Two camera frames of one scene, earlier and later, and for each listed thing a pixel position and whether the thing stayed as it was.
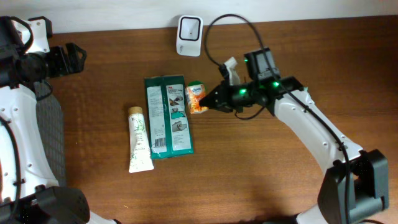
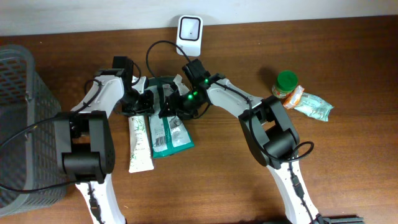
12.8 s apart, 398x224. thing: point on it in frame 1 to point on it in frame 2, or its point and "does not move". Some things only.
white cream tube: [140, 157] does not move
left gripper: [61, 60] to [144, 101]
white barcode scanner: [189, 35] does not move
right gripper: [226, 100] to [175, 103]
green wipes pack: [168, 116] does not move
